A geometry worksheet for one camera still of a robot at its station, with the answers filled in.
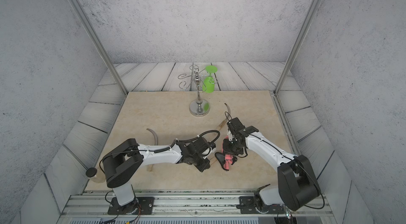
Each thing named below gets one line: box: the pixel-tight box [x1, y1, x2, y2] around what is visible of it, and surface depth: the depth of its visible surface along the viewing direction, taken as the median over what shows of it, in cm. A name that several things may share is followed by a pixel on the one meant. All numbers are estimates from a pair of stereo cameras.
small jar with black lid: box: [85, 167, 106, 184], surface depth 76 cm
